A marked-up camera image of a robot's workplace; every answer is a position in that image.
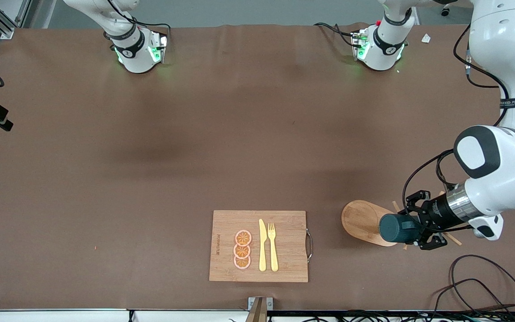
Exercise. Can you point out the brown table cover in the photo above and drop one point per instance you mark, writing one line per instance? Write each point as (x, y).
(105, 201)

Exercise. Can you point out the yellow toy fork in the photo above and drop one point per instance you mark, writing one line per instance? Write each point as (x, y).
(273, 255)

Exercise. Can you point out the wooden cup stand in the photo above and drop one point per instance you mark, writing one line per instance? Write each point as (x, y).
(360, 221)

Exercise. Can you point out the aluminium frame profile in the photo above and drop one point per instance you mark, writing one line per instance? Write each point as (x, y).
(2, 29)

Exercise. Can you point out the orange slice toy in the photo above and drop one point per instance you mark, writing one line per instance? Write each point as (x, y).
(243, 237)
(242, 263)
(242, 252)

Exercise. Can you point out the black caster wheel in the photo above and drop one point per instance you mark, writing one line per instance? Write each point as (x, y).
(445, 12)

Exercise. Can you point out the wooden cutting board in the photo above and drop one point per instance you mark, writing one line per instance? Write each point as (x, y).
(284, 268)

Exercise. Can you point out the white paper scrap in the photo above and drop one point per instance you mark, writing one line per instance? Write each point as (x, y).
(426, 38)

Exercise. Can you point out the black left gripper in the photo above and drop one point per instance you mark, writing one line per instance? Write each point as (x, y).
(434, 214)

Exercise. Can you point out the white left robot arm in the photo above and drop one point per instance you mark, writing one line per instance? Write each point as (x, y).
(499, 165)

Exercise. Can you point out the yellow toy knife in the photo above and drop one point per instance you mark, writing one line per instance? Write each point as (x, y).
(262, 250)

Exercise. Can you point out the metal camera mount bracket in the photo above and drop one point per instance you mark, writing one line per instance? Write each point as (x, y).
(259, 308)

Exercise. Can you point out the dark green cup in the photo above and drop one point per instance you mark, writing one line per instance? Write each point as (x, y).
(396, 228)

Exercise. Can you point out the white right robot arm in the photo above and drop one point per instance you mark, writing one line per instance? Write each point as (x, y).
(134, 58)

